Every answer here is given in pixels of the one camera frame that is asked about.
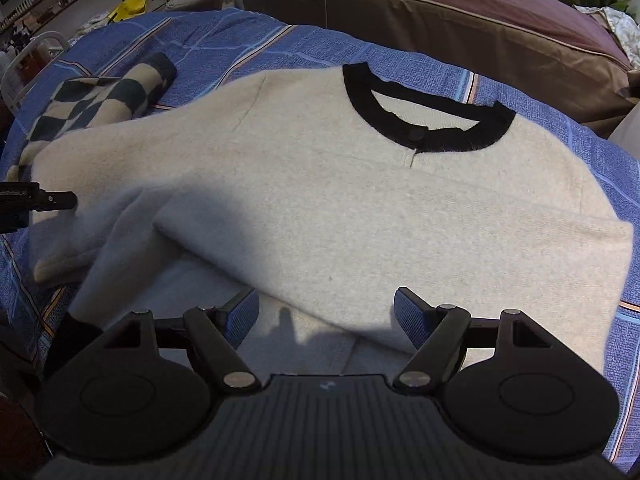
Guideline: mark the blue plaid blanket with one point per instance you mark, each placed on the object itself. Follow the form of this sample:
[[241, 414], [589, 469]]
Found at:
[[210, 45]]

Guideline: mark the floral cloth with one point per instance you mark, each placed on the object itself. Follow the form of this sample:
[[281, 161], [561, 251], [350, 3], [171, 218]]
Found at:
[[612, 30]]

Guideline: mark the checkered folded cloth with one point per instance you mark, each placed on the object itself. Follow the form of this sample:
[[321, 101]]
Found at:
[[100, 100]]

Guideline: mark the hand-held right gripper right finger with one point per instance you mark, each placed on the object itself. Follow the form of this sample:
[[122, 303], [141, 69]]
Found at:
[[412, 316]]

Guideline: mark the cream sweater with black trim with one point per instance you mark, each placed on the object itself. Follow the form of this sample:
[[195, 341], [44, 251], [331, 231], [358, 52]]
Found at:
[[350, 200]]

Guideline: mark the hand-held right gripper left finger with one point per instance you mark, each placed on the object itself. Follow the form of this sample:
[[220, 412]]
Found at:
[[243, 312]]

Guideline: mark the metal bed rail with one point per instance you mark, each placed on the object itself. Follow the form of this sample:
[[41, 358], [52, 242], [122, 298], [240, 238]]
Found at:
[[27, 65]]

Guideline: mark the yellow object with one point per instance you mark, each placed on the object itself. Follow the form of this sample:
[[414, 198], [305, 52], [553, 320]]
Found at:
[[127, 9]]

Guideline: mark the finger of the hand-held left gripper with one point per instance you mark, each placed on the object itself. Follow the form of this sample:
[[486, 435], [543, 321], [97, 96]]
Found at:
[[50, 200]]

